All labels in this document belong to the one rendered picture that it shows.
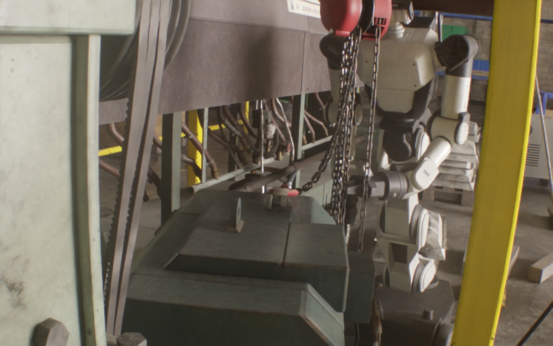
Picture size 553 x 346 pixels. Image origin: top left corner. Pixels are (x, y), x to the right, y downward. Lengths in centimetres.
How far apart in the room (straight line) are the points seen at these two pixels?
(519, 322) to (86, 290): 255
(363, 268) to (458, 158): 383
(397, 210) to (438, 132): 44
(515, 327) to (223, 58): 191
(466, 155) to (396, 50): 323
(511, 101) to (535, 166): 518
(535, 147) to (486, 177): 512
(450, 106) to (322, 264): 107
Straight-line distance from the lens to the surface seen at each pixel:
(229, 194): 154
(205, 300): 91
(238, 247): 105
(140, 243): 188
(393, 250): 245
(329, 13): 153
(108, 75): 70
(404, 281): 253
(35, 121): 58
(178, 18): 74
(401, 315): 243
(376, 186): 169
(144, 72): 69
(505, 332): 288
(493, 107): 126
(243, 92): 202
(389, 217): 228
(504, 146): 127
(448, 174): 514
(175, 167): 170
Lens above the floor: 123
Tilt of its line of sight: 12 degrees down
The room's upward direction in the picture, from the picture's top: 3 degrees clockwise
